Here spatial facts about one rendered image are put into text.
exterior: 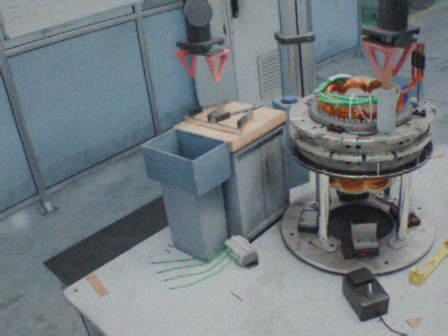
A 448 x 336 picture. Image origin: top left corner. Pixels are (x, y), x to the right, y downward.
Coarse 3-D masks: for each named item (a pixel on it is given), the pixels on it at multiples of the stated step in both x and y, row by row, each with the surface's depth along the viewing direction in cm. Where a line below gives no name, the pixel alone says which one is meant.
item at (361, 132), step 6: (306, 102) 108; (312, 102) 107; (408, 102) 101; (414, 108) 100; (312, 114) 100; (318, 120) 97; (402, 120) 93; (408, 120) 94; (396, 126) 92; (348, 132) 91; (354, 132) 90; (360, 132) 90; (366, 132) 89; (372, 132) 89; (378, 132) 91
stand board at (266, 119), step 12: (228, 108) 119; (240, 108) 119; (264, 108) 117; (228, 120) 112; (252, 120) 110; (264, 120) 110; (276, 120) 111; (204, 132) 107; (216, 132) 107; (252, 132) 105; (264, 132) 108; (240, 144) 103
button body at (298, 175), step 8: (280, 104) 127; (288, 104) 126; (288, 112) 126; (288, 120) 127; (288, 128) 128; (288, 136) 129; (288, 152) 131; (288, 160) 132; (288, 168) 134; (296, 168) 134; (304, 168) 136; (296, 176) 135; (304, 176) 137; (296, 184) 137
